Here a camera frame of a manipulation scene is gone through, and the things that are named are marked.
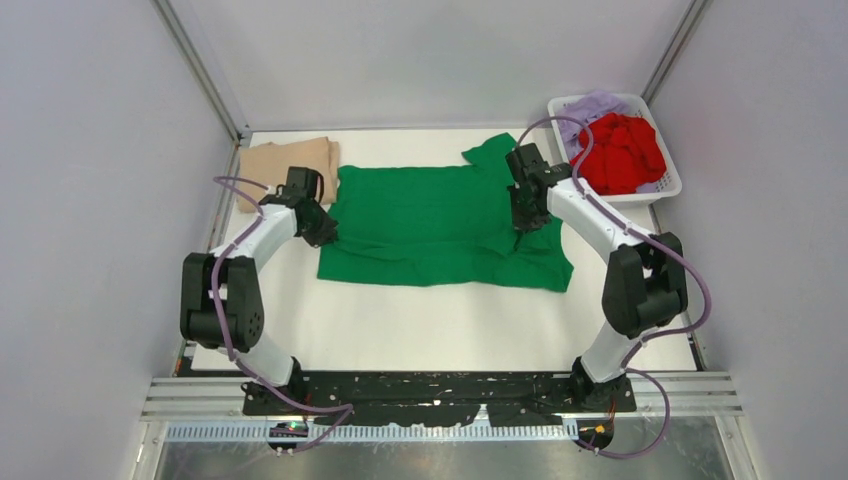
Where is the green t shirt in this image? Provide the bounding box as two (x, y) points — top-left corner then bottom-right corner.
(317, 133), (574, 293)

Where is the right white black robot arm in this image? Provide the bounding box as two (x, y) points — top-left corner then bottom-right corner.
(505, 143), (688, 411)

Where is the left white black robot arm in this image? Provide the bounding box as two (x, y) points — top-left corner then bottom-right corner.
(179, 167), (337, 414)

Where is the folded beige t shirt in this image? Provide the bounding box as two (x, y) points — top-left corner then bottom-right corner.
(239, 137), (340, 205)

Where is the lavender t shirt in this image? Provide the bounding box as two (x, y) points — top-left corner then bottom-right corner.
(551, 90), (630, 160)

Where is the red t shirt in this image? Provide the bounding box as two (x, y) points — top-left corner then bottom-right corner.
(579, 113), (667, 195)

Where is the white plastic basket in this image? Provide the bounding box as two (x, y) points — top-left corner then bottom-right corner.
(547, 93), (682, 208)

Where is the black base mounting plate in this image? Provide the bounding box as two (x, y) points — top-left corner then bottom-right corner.
(240, 371), (636, 427)

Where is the grey slotted cable duct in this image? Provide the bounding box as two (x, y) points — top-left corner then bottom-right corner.
(164, 420), (578, 444)

